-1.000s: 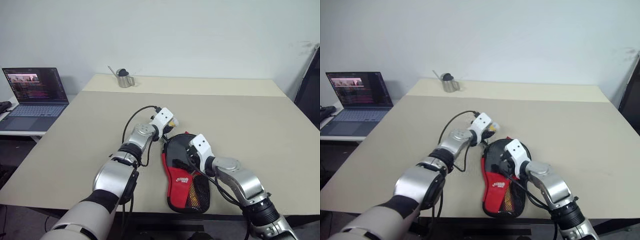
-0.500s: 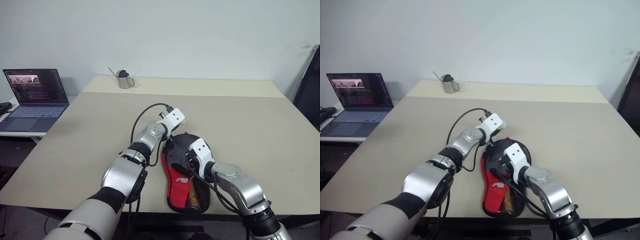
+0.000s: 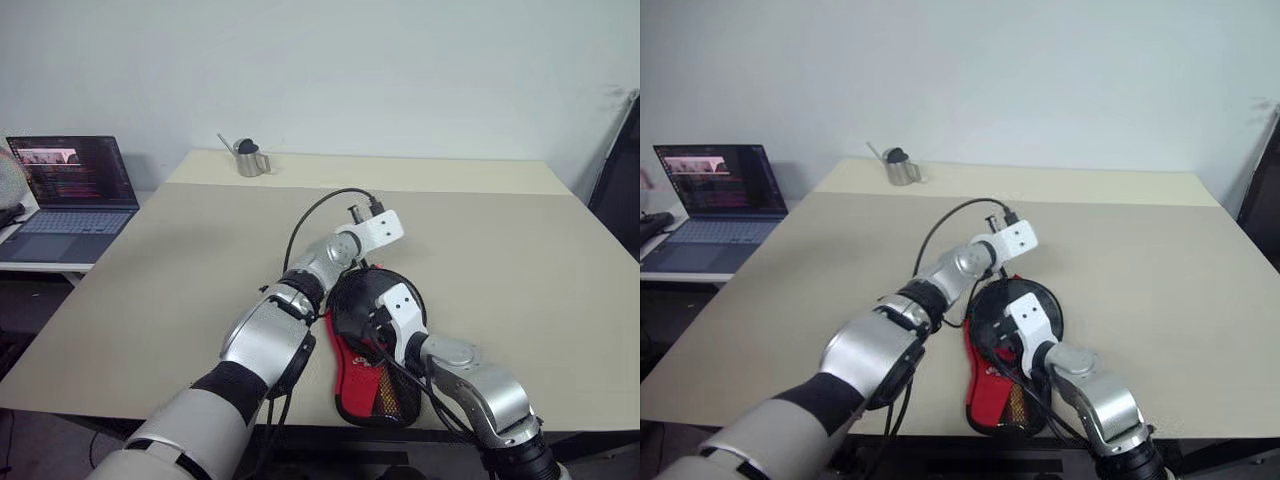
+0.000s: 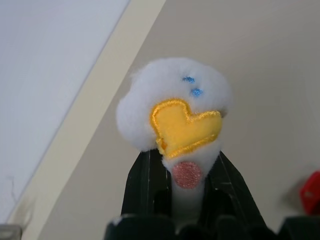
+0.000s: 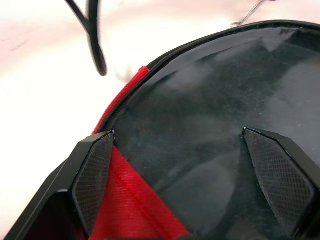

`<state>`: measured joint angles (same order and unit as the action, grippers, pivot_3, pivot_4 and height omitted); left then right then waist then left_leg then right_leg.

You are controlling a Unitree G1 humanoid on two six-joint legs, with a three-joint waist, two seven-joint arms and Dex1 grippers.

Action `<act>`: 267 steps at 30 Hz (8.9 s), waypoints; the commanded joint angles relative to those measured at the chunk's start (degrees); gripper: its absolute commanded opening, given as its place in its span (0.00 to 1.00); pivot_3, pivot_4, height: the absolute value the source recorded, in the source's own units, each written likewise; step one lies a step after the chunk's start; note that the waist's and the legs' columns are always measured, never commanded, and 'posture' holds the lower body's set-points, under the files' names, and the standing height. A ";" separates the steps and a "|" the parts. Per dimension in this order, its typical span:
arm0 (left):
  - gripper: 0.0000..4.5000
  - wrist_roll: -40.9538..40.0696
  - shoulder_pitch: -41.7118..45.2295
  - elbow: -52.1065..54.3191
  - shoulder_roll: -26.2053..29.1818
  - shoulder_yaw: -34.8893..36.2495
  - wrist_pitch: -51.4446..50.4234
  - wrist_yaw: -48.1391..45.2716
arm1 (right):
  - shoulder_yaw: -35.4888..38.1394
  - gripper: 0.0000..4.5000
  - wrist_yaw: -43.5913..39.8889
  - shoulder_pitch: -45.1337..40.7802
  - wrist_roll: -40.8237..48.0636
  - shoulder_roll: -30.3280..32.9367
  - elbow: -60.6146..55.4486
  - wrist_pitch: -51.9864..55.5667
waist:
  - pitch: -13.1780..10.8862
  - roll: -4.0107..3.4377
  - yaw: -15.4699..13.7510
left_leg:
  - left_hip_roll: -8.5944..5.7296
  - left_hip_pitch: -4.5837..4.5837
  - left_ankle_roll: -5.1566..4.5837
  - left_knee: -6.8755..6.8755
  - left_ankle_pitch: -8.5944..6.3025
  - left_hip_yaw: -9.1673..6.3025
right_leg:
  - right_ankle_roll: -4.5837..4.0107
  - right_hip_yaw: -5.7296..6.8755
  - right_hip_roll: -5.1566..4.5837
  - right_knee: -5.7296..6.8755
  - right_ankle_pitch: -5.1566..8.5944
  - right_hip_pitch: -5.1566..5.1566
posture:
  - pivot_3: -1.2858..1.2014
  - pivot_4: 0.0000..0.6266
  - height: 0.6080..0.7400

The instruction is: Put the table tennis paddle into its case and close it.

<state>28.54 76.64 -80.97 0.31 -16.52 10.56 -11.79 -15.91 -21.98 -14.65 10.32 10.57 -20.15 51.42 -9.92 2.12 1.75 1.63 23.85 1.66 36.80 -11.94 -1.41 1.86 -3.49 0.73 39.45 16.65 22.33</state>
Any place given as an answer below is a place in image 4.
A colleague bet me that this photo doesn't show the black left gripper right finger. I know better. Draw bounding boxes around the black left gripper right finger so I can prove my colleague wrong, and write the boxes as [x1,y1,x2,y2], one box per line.
[199,149,266,226]

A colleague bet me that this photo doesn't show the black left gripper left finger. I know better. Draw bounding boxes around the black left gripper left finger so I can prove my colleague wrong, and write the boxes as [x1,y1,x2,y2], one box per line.
[120,149,174,216]

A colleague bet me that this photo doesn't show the white plush duck keychain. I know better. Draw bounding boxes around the white plush duck keychain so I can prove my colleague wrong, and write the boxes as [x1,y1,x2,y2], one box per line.
[116,57,235,226]

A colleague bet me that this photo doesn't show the black mesh pouch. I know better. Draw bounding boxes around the black mesh pouch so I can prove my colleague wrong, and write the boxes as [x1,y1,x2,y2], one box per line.
[299,170,320,215]

